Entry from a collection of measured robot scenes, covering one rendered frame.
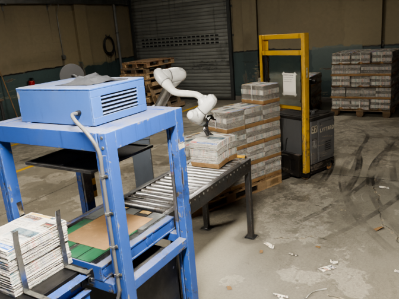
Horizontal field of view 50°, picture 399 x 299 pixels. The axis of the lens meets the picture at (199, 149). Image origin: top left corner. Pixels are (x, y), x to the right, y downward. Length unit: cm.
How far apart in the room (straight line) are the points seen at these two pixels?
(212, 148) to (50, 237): 179
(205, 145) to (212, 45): 861
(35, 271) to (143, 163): 224
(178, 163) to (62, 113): 75
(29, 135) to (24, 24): 891
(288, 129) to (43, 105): 398
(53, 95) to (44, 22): 929
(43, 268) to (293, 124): 416
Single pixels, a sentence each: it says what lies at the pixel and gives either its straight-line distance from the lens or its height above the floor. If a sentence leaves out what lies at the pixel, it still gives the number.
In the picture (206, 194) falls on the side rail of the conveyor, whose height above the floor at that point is 75.
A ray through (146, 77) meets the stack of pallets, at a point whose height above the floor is 93.
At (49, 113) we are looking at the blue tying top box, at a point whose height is 161.
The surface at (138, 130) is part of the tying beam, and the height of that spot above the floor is 151.
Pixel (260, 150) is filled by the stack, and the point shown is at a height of 51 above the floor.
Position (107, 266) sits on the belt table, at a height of 77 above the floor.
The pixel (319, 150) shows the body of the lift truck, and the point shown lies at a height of 32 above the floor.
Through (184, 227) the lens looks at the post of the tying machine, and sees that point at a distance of 283.
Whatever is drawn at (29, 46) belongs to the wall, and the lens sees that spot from 1142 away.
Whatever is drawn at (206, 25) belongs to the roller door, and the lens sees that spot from 1231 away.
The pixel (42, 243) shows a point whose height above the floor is 100.
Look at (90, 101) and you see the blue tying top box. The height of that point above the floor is 168.
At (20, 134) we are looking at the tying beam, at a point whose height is 151.
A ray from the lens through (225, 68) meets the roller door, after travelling 1212.
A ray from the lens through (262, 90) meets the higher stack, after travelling 520.
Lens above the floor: 200
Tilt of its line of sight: 16 degrees down
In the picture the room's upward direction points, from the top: 5 degrees counter-clockwise
